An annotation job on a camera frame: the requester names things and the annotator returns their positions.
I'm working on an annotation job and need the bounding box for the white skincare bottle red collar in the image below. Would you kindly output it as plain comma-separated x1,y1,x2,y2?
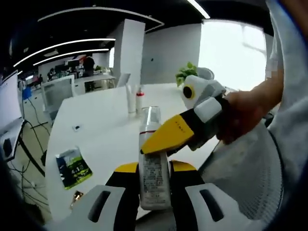
135,84,145,114

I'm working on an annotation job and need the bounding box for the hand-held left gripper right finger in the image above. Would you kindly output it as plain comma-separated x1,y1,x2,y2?
169,160,256,231

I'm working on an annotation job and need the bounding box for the white skincare tube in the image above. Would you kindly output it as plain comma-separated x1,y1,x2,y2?
126,84,137,114

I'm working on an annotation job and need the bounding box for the white framed partition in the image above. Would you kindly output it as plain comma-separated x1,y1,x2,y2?
40,74,75,114

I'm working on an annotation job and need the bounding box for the grey mesh office chair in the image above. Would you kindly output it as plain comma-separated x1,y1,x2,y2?
198,120,289,221

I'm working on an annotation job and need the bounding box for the white skincare bottle domed cap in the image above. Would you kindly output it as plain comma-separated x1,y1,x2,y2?
139,105,172,210

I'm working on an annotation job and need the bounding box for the gold foil packet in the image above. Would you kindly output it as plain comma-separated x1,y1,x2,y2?
69,190,85,210

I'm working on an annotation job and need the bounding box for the person's right hand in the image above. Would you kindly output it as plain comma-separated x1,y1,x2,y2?
218,90,265,145

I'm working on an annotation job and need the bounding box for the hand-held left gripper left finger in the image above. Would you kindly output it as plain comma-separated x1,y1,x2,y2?
60,162,140,231

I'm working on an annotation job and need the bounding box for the green and white packet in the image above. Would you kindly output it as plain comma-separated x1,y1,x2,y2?
55,146,94,190

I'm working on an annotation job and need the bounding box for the white standing desk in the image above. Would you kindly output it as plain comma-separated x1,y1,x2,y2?
0,119,28,162

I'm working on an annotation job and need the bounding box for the potted green plant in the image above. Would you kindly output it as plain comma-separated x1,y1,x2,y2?
175,62,199,88

